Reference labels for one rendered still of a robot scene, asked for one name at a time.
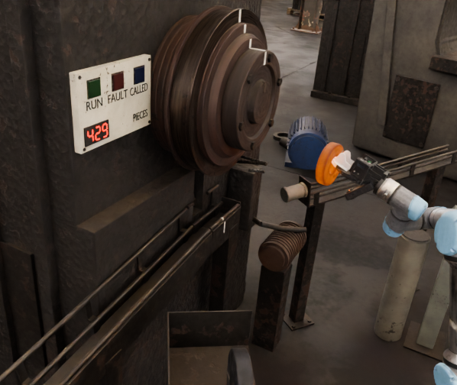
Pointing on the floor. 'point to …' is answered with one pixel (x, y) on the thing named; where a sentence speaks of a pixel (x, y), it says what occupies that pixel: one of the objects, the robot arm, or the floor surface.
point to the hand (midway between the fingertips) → (331, 159)
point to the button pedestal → (432, 320)
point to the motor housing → (274, 283)
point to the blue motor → (306, 143)
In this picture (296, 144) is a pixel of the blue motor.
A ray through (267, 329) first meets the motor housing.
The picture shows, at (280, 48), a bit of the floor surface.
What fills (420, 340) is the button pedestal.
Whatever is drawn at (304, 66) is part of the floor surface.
